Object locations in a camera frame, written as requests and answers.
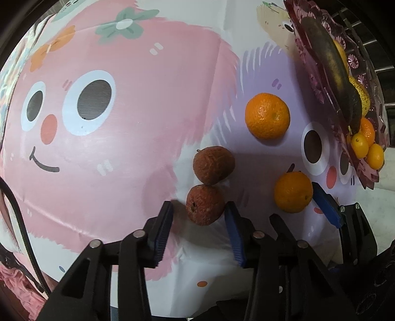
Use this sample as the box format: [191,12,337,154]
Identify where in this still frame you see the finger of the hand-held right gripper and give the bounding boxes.
[269,213,304,244]
[311,181,378,269]

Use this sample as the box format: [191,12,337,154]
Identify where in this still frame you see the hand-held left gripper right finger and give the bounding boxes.
[225,202,349,321]

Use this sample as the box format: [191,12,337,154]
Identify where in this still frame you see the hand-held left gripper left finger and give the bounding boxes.
[35,201,174,321]

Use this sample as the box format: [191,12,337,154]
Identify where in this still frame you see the mandarin with stem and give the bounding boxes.
[274,163,314,214]

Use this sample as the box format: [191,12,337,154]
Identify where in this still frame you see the brown lychee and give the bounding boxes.
[193,146,236,186]
[186,184,226,226]

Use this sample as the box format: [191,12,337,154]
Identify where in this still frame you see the purple glass bowl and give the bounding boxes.
[283,0,390,190]

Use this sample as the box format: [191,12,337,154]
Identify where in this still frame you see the small kumquat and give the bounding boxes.
[367,143,385,170]
[350,132,370,159]

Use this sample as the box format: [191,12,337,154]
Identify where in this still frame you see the dark overripe banana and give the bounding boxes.
[300,16,363,133]

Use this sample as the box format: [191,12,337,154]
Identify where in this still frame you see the cartoon printed tablecloth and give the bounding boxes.
[0,0,381,312]

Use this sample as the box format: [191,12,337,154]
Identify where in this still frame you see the pink bed sheet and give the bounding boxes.
[0,247,59,309]

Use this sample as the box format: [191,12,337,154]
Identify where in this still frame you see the black cable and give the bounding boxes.
[0,178,51,294]

